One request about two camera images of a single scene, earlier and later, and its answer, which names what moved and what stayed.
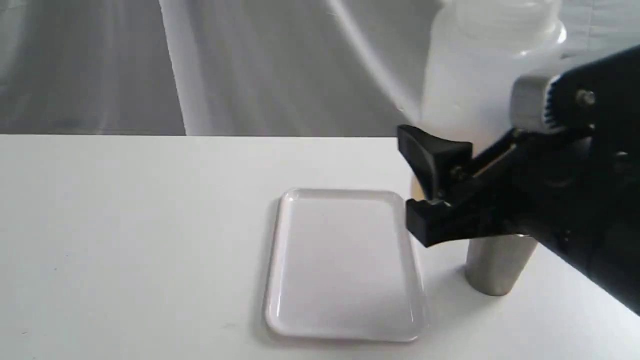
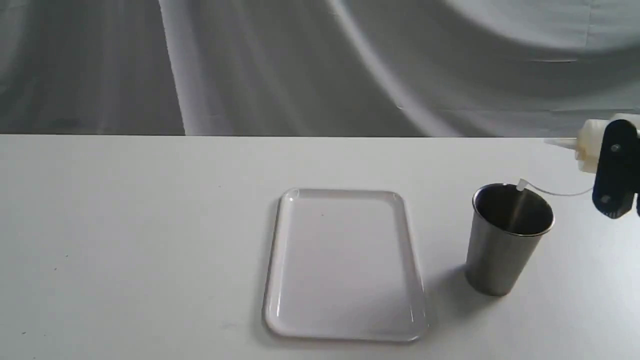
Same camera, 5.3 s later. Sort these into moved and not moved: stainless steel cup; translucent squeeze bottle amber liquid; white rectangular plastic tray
Moved: translucent squeeze bottle amber liquid
Not moved: stainless steel cup; white rectangular plastic tray
